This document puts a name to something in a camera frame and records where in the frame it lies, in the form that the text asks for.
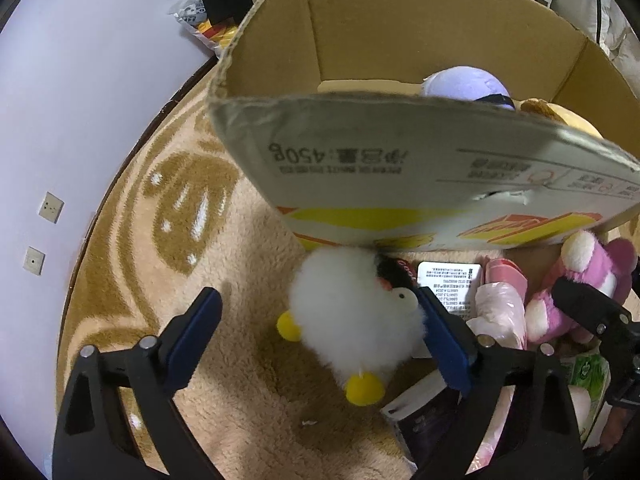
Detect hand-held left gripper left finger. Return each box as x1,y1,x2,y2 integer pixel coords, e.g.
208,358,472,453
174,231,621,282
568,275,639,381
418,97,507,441
52,287,223,480

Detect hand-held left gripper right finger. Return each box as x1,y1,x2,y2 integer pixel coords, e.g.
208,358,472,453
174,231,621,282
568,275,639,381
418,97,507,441
414,286,586,480

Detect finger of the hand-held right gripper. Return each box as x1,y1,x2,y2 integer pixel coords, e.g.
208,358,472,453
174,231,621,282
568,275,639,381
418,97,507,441
551,277,633,342

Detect pink and white plush toy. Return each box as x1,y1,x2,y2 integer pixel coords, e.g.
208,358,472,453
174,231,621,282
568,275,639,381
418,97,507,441
524,230,639,347

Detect white fluffy plush duck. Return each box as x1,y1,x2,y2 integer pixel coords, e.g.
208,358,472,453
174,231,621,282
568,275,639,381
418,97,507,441
276,247,432,407

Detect large cardboard box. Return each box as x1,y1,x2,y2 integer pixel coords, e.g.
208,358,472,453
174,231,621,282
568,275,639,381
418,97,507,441
207,0,640,252

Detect green tissue pack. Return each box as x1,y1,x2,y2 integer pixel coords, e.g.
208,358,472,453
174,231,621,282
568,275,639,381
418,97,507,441
562,354,612,448

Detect white labelled packet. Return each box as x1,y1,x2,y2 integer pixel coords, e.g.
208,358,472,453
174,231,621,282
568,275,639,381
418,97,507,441
416,261,484,322

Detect pink plastic-wrapped pack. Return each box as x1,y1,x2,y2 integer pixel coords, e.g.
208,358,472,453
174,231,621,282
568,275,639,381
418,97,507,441
471,256,529,352

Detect dark purple box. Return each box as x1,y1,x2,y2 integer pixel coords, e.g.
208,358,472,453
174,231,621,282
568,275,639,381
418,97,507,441
380,372,463,463

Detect red and black packet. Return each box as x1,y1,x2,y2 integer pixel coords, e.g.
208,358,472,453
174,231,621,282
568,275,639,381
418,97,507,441
374,254,422,293

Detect beige patterned fleece blanket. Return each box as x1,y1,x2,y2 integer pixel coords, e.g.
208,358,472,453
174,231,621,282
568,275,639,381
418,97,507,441
54,54,571,480

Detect yellow plush toy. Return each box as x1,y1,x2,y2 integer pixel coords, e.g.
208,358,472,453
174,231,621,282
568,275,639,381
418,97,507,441
515,97,607,141

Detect purple plush ball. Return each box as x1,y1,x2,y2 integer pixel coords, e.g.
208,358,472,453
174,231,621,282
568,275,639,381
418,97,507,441
420,66,516,111

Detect white hanging garment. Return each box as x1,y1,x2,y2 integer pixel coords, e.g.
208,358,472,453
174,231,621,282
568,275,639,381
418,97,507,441
594,0,640,91

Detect clear plastic bag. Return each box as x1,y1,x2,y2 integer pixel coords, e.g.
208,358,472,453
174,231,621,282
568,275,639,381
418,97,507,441
171,0,242,57

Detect white wall socket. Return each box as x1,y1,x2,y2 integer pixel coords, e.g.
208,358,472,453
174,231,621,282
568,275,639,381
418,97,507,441
23,246,46,275
39,192,65,224

